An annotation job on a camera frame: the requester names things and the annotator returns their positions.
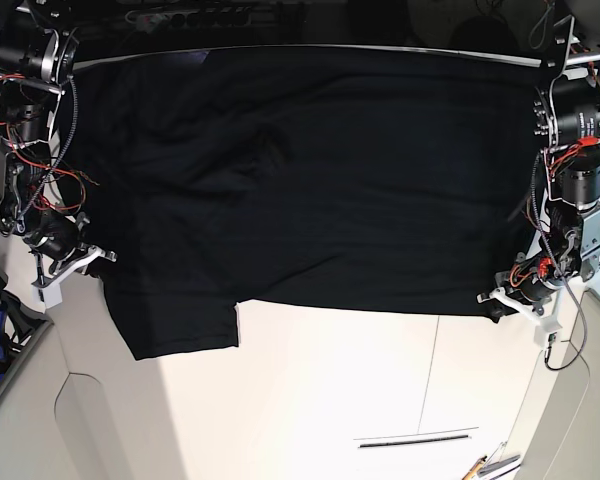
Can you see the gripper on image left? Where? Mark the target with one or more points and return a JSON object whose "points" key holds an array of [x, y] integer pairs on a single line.
{"points": [[59, 247]]}

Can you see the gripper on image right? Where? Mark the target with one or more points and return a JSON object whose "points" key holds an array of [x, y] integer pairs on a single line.
{"points": [[525, 288]]}

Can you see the black T-shirt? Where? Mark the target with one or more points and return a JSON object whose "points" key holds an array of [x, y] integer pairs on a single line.
{"points": [[322, 177]]}

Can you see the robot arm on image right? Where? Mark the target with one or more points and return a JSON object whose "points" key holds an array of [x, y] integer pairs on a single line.
{"points": [[563, 202]]}

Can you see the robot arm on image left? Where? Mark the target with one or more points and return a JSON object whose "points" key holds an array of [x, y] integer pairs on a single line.
{"points": [[38, 121]]}

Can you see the grey bin with blue items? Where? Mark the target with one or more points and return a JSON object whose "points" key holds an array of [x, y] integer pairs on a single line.
{"points": [[21, 330]]}

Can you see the black ruler strip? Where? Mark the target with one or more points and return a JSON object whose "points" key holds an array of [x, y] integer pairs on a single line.
{"points": [[412, 441]]}

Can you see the yellow pencil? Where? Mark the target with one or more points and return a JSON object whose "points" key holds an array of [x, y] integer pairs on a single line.
{"points": [[475, 468]]}

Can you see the black power strip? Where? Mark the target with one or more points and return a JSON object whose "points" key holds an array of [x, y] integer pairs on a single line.
{"points": [[222, 17]]}

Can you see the white camera box image right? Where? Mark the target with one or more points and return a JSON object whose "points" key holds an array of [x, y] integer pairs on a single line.
{"points": [[546, 331]]}

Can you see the white camera box image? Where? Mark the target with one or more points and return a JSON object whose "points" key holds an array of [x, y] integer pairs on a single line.
{"points": [[546, 331], [49, 295]]}

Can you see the white camera box image left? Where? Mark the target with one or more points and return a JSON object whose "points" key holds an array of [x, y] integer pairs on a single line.
{"points": [[49, 295]]}

